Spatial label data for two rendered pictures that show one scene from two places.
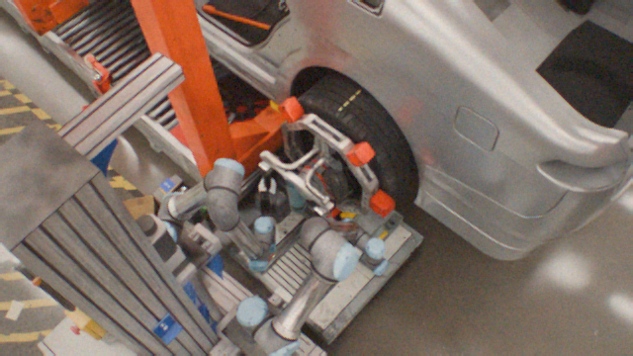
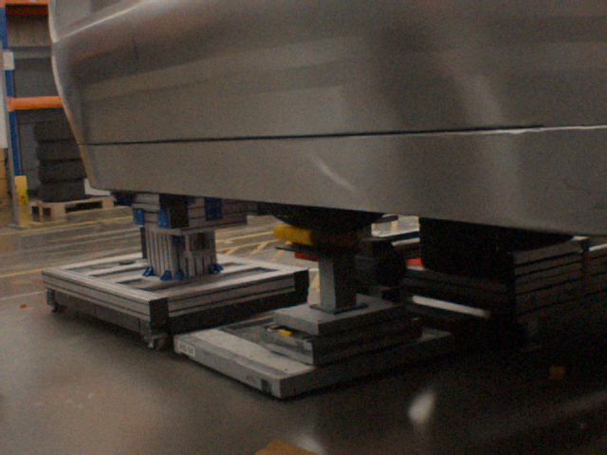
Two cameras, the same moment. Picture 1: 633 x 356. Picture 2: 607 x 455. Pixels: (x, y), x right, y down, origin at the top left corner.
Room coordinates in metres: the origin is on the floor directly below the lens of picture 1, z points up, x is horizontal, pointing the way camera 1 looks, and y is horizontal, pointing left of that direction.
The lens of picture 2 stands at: (2.00, -3.28, 0.94)
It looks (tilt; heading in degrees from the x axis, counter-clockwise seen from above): 7 degrees down; 101
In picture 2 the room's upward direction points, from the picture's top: 4 degrees counter-clockwise
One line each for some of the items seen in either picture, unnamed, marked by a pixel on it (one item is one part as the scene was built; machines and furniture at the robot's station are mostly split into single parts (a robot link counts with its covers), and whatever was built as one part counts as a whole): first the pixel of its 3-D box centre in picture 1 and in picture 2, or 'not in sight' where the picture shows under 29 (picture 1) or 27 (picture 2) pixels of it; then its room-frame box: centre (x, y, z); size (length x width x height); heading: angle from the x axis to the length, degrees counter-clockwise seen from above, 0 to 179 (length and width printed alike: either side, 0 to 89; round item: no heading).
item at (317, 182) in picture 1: (317, 175); not in sight; (1.35, 0.01, 0.85); 0.21 x 0.14 x 0.14; 134
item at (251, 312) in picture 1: (254, 315); not in sight; (0.66, 0.28, 0.98); 0.13 x 0.12 x 0.14; 40
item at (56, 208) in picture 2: not in sight; (89, 164); (-2.51, 6.60, 0.55); 1.40 x 0.80 x 1.09; 50
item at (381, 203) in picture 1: (381, 204); not in sight; (1.18, -0.27, 0.85); 0.09 x 0.08 x 0.07; 44
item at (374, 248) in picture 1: (372, 248); not in sight; (0.92, -0.19, 0.95); 0.11 x 0.08 x 0.11; 40
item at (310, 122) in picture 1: (328, 165); not in sight; (1.40, -0.04, 0.85); 0.54 x 0.07 x 0.54; 44
